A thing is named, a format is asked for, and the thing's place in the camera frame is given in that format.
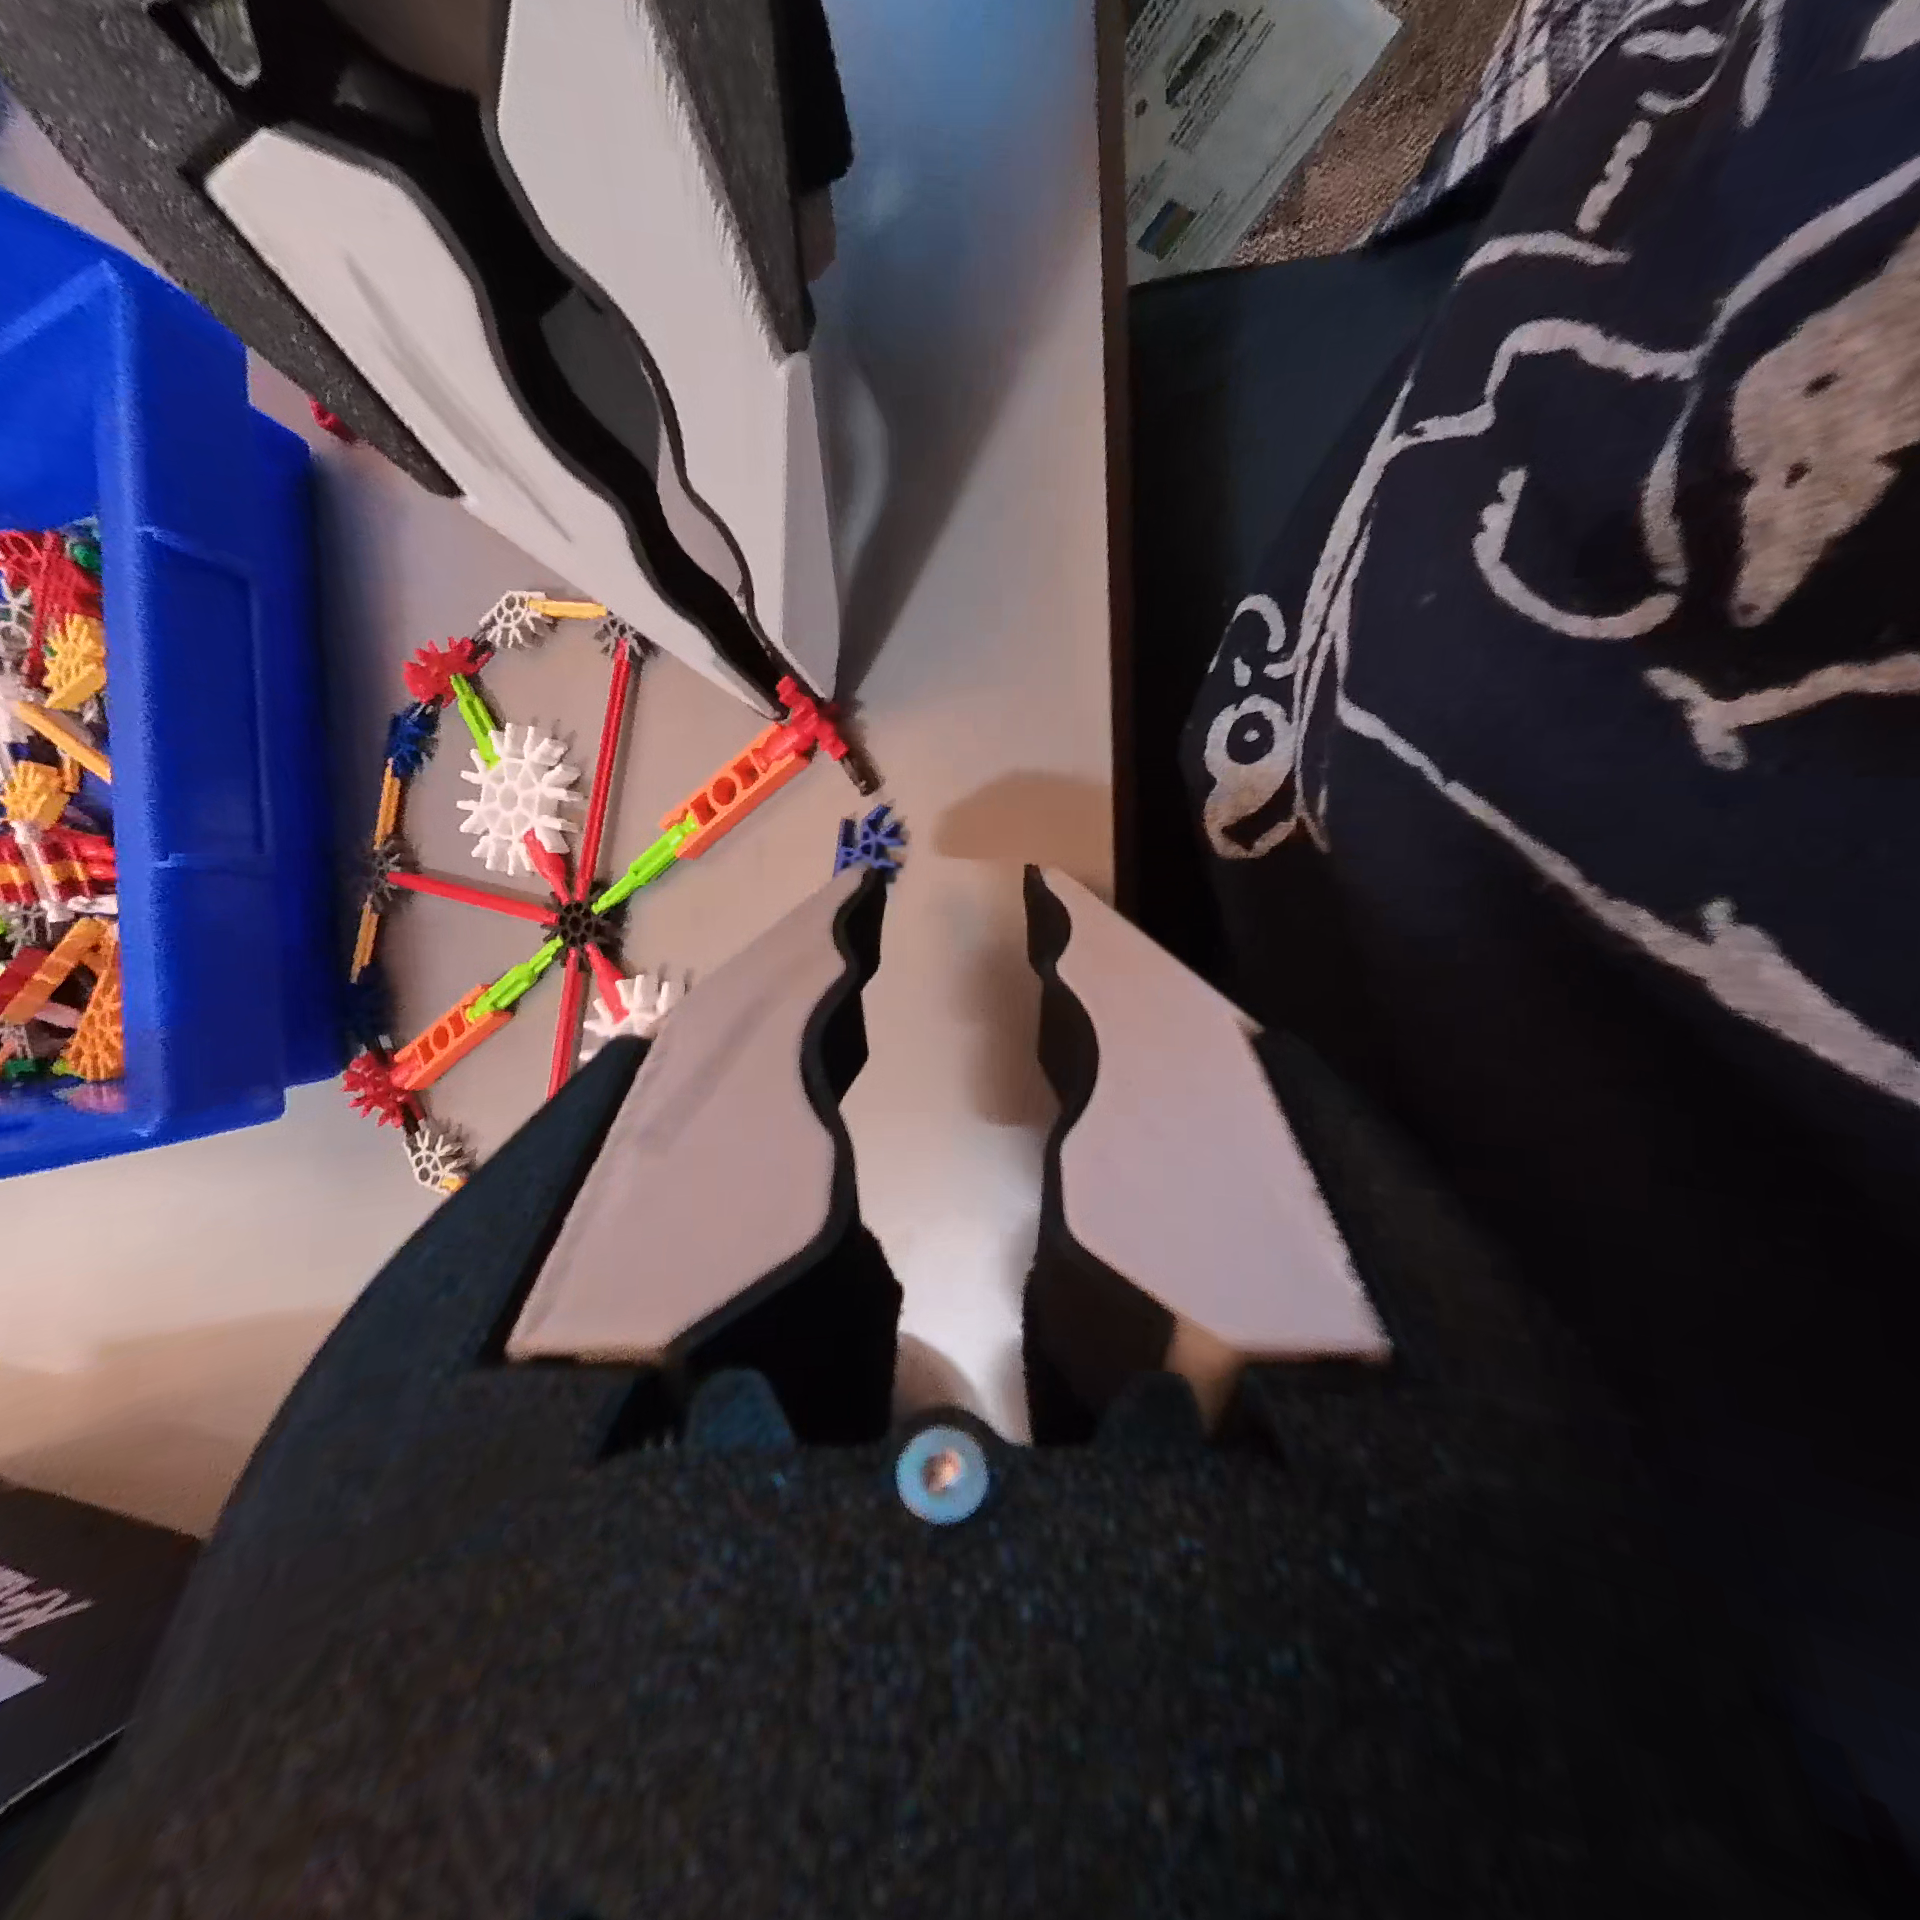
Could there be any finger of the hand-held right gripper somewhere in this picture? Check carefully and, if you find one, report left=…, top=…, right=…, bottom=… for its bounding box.
left=200, top=123, right=799, bottom=721
left=487, top=0, right=841, bottom=707

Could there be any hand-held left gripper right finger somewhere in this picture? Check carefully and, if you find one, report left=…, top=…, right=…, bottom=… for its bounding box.
left=1025, top=865, right=1394, bottom=1369

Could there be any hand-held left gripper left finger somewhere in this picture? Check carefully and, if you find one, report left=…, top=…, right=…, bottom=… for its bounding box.
left=508, top=865, right=890, bottom=1369

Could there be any colourful toy wheel model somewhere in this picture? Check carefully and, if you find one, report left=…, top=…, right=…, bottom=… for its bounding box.
left=344, top=587, right=887, bottom=1194

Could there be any blue plastic bin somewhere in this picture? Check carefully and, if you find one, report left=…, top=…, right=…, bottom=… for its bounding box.
left=0, top=188, right=339, bottom=1180

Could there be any pile of colourful toy pieces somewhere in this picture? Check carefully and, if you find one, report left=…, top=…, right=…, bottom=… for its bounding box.
left=0, top=516, right=128, bottom=1089

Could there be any black printed t-shirt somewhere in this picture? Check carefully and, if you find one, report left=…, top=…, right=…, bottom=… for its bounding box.
left=1185, top=0, right=1920, bottom=1877

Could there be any white printed paper sheet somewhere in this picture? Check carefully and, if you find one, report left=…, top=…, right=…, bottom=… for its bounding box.
left=1126, top=0, right=1404, bottom=288

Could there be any black toy box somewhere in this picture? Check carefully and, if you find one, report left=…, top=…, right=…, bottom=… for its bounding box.
left=0, top=1485, right=204, bottom=1809

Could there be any plaid flannel shirt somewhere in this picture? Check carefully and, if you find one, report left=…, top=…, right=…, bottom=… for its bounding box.
left=1380, top=0, right=1594, bottom=242

